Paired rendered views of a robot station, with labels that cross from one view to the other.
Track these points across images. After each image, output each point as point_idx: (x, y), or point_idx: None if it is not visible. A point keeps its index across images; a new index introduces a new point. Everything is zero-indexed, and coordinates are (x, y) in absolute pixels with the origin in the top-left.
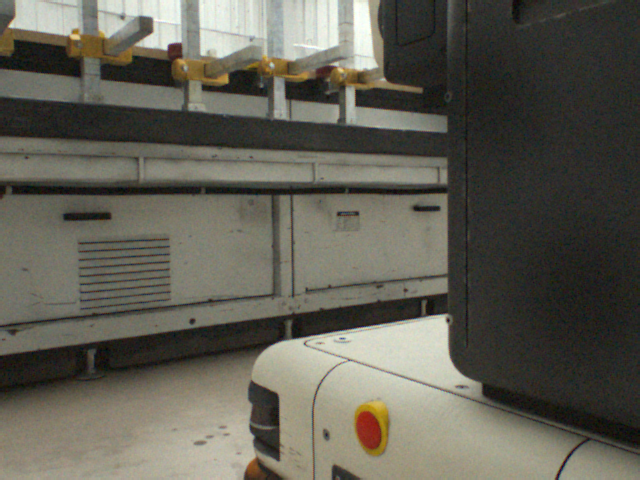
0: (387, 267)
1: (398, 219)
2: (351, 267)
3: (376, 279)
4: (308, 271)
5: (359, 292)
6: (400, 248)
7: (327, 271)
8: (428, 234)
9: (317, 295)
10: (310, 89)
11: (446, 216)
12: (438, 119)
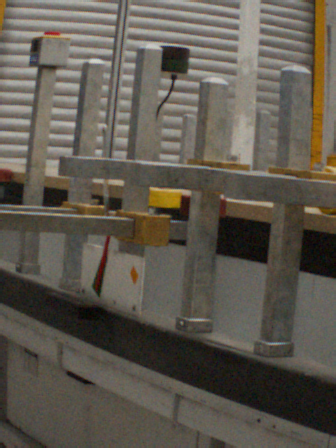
0: (54, 436)
1: (64, 379)
2: (32, 418)
3: (47, 445)
4: (9, 403)
5: (22, 445)
6: (64, 420)
7: (19, 411)
8: (88, 416)
9: (1, 427)
10: (8, 192)
11: (106, 399)
12: (89, 234)
